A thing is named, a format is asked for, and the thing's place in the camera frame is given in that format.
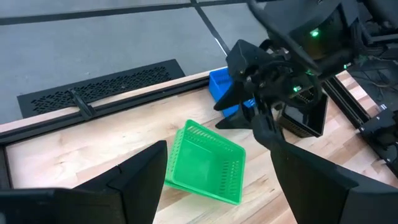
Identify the black rail clamp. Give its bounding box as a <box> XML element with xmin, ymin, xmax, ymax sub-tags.
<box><xmin>67</xmin><ymin>88</ymin><xmax>98</xmax><ymax>121</ymax></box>

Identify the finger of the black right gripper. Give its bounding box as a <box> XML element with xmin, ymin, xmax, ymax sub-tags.
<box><xmin>215</xmin><ymin>105</ymin><xmax>259</xmax><ymax>130</ymax></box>
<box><xmin>213</xmin><ymin>82</ymin><xmax>253</xmax><ymax>111</ymax></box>

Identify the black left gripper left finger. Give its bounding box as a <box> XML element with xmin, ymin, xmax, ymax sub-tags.
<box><xmin>0</xmin><ymin>139</ymin><xmax>169</xmax><ymax>224</ymax></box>

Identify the black table end rail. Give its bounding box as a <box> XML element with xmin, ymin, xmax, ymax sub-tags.
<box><xmin>322</xmin><ymin>76</ymin><xmax>398</xmax><ymax>180</ymax></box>

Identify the black cable bundle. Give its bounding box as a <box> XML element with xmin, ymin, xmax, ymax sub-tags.
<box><xmin>347</xmin><ymin>51</ymin><xmax>398</xmax><ymax>107</ymax></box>

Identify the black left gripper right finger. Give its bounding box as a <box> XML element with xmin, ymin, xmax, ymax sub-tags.
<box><xmin>251</xmin><ymin>113</ymin><xmax>398</xmax><ymax>224</ymax></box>

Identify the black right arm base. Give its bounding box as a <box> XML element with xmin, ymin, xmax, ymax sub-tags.
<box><xmin>359</xmin><ymin>107</ymin><xmax>398</xmax><ymax>171</ymax></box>

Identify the green plastic slotted basket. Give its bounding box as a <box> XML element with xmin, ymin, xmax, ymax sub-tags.
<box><xmin>164</xmin><ymin>119</ymin><xmax>246</xmax><ymax>206</ymax></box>

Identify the black table edge rail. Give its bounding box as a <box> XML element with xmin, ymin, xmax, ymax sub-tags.
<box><xmin>0</xmin><ymin>75</ymin><xmax>213</xmax><ymax>147</ymax></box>

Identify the black plastic slotted basket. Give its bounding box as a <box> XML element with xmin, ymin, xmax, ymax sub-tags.
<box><xmin>276</xmin><ymin>88</ymin><xmax>329</xmax><ymax>139</ymax></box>

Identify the blue plastic basket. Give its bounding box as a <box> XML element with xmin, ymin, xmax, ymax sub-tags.
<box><xmin>208</xmin><ymin>67</ymin><xmax>257</xmax><ymax>118</ymax></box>

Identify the black perforated floor vent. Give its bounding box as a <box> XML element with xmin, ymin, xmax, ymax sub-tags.
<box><xmin>17</xmin><ymin>58</ymin><xmax>187</xmax><ymax>119</ymax></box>

